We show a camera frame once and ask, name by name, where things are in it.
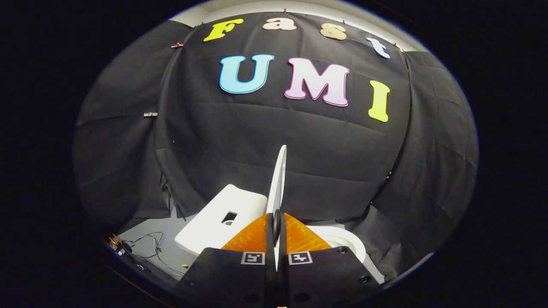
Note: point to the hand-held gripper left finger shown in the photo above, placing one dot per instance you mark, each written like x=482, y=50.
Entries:
x=231, y=278

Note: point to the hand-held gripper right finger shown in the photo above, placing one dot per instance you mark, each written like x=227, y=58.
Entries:
x=325, y=278

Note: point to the white toilet lid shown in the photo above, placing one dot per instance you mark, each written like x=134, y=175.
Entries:
x=278, y=184

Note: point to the white toilet bowl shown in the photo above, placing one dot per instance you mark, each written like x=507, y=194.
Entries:
x=342, y=239

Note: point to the white toilet tank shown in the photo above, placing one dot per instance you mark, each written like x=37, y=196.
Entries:
x=214, y=222

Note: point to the black lid pull tab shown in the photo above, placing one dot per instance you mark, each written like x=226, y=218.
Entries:
x=277, y=223

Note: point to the black backdrop stand leg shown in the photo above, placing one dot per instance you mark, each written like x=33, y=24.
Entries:
x=171, y=196

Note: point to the orange and black plug bundle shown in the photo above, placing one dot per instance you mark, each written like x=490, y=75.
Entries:
x=117, y=246

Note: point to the black backdrop cloth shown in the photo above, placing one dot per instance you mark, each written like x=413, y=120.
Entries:
x=299, y=141

